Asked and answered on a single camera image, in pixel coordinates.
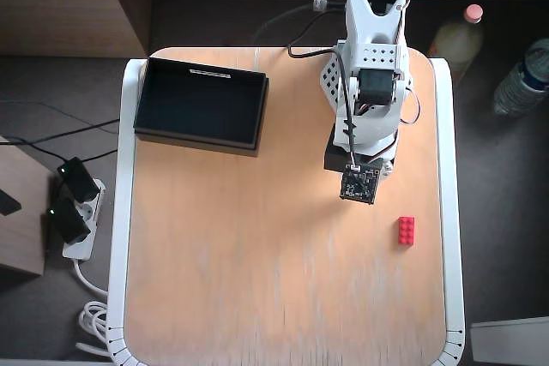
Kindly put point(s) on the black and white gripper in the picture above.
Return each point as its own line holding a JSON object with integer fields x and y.
{"x": 334, "y": 158}

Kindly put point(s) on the red lego block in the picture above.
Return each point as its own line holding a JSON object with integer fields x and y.
{"x": 406, "y": 231}

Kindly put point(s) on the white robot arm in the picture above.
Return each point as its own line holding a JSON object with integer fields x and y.
{"x": 373, "y": 130}

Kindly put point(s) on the black open box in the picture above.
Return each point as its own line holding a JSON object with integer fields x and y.
{"x": 197, "y": 100}

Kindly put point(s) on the yellow bottle with pink cap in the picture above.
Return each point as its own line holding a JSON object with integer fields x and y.
{"x": 456, "y": 40}

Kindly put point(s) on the clear plastic water bottle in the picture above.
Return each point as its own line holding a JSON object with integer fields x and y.
{"x": 519, "y": 83}

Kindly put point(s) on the white box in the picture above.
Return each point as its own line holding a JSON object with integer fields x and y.
{"x": 514, "y": 340}

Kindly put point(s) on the black power adapter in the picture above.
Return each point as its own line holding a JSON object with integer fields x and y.
{"x": 79, "y": 179}
{"x": 68, "y": 222}

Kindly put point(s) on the white power strip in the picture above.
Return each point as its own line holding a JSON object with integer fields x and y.
{"x": 79, "y": 250}

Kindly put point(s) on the brown wooden box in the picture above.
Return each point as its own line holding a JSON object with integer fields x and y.
{"x": 21, "y": 246}

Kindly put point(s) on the small black flat object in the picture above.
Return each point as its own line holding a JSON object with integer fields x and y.
{"x": 6, "y": 205}

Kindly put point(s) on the bare camera circuit board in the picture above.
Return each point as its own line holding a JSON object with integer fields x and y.
{"x": 358, "y": 186}

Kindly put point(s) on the brown wooden bed frame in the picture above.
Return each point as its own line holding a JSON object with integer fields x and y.
{"x": 64, "y": 19}

